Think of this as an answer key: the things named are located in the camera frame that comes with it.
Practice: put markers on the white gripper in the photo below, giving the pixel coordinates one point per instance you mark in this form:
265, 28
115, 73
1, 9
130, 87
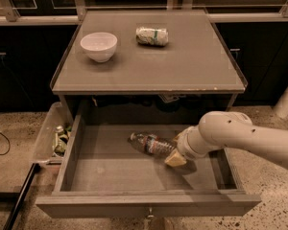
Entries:
183, 145

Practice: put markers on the open grey top drawer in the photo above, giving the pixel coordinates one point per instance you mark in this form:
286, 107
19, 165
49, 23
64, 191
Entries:
102, 176

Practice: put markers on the crushed white green can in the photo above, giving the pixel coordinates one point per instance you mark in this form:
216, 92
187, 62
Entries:
152, 36

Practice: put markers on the metal drawer handle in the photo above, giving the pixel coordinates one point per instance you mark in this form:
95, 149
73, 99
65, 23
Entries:
150, 214

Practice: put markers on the black floor rail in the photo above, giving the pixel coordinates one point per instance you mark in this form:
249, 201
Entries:
35, 168

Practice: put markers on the white ceramic bowl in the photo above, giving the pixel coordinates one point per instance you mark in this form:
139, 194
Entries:
99, 46

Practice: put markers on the clear plastic water bottle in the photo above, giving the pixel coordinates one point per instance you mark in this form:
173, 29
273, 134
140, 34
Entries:
151, 144

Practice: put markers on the small bottle in bin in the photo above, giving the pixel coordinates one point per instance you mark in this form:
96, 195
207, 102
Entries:
59, 130

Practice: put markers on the clear plastic storage bin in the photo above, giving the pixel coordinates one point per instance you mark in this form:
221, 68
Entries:
43, 152

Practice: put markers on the grey wooden cabinet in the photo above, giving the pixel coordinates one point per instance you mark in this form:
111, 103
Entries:
195, 61

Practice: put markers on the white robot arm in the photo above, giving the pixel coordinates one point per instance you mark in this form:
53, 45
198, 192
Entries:
218, 130

